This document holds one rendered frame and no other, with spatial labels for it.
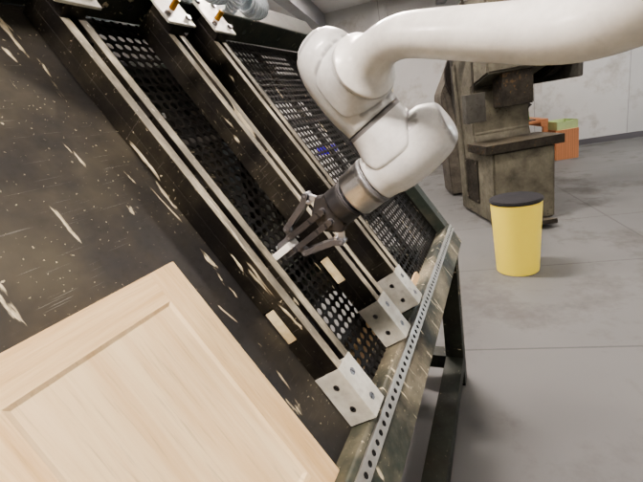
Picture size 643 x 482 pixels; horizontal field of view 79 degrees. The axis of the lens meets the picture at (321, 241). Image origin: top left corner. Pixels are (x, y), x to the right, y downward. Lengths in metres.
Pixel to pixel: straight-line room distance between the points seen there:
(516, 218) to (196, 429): 3.03
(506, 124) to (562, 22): 4.82
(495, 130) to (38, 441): 5.03
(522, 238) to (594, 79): 7.21
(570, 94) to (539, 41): 9.78
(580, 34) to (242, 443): 0.67
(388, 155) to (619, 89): 9.99
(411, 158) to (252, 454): 0.53
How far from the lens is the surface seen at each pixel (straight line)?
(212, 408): 0.68
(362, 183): 0.67
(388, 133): 0.64
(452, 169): 6.45
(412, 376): 1.07
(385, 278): 1.22
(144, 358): 0.66
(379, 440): 0.88
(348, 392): 0.84
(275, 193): 1.05
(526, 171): 4.84
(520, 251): 3.51
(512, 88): 4.80
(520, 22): 0.47
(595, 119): 10.44
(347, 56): 0.61
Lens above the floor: 1.50
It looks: 17 degrees down
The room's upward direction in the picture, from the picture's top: 10 degrees counter-clockwise
